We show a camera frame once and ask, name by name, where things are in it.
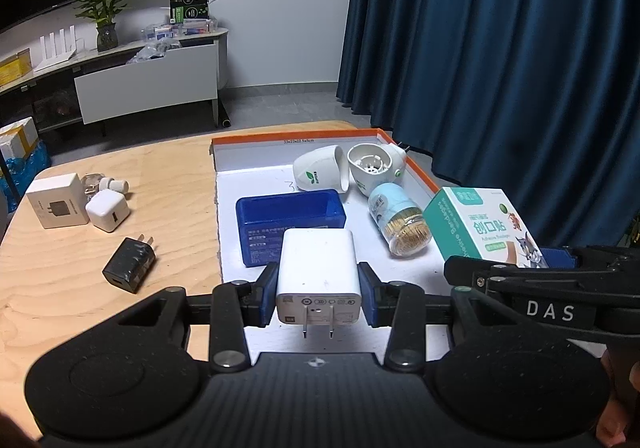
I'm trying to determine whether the blue plastic box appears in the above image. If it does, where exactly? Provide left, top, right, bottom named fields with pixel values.
left=235, top=189, right=348, bottom=269

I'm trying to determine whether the orange-rimmed white box lid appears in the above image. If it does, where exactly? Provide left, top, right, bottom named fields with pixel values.
left=210, top=128, right=453, bottom=363

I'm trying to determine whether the white cardboard box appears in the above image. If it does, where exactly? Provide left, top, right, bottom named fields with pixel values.
left=0, top=117, right=40, bottom=163

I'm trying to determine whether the white mosquito repellent heater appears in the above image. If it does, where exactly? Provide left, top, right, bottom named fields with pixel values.
left=347, top=140, right=415, bottom=199
left=292, top=145, right=347, bottom=195

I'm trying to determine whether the grey television cabinet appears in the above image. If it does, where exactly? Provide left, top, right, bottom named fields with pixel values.
left=0, top=28, right=231, bottom=139

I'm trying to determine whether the dark blue curtain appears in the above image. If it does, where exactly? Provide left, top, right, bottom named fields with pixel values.
left=336, top=0, right=640, bottom=249

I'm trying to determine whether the pile of clear plastic packets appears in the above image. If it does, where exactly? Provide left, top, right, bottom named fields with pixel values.
left=125, top=40, right=181, bottom=64

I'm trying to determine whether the pile of small medicine boxes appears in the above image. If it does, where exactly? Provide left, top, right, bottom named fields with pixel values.
left=141, top=18, right=221, bottom=39

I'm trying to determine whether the person's right hand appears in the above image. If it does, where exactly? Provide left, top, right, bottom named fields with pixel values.
left=597, top=345, right=640, bottom=448

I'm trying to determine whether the white charger carton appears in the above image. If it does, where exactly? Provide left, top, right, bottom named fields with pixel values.
left=26, top=173, right=90, bottom=229

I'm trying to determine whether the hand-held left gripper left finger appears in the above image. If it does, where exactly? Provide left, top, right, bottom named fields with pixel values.
left=112, top=262, right=279, bottom=375

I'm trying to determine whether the yellow box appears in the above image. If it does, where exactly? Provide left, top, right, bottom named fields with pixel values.
left=0, top=52, right=32, bottom=88

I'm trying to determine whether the blue pack of water bottles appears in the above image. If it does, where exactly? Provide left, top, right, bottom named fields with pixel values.
left=0, top=140, right=52, bottom=199

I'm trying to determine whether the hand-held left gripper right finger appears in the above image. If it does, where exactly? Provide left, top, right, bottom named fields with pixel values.
left=357, top=262, right=512, bottom=375

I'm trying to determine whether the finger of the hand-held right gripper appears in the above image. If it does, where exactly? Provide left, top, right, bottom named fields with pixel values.
left=541, top=247, right=601, bottom=269
left=443, top=255, right=516, bottom=289

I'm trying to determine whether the light blue toothpick jar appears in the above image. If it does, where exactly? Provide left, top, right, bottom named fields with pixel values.
left=368, top=183, right=432, bottom=257

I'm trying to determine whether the small white cube charger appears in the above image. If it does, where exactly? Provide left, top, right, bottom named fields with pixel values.
left=86, top=190, right=131, bottom=233

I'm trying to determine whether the black wall charger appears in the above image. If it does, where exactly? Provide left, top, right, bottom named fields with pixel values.
left=102, top=234, right=157, bottom=293

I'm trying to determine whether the small translucent plug adapter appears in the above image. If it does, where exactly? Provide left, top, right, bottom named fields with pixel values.
left=82, top=172, right=130, bottom=195

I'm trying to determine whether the teal bandage box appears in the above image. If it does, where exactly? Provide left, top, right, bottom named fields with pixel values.
left=424, top=187, right=547, bottom=269

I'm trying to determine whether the grey cabinet drawer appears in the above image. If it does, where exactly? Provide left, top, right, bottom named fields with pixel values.
left=74, top=38, right=221, bottom=126

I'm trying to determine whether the potted plant in dark vase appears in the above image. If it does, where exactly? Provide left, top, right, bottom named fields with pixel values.
left=74, top=0, right=138, bottom=52

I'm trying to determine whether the large white wall charger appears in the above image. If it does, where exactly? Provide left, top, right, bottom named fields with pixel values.
left=275, top=228, right=363, bottom=340

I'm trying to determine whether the green and black box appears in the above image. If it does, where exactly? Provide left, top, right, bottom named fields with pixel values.
left=169, top=0, right=210, bottom=24

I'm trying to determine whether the white router with antennas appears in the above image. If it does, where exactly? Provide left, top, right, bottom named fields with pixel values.
left=34, top=26, right=81, bottom=72

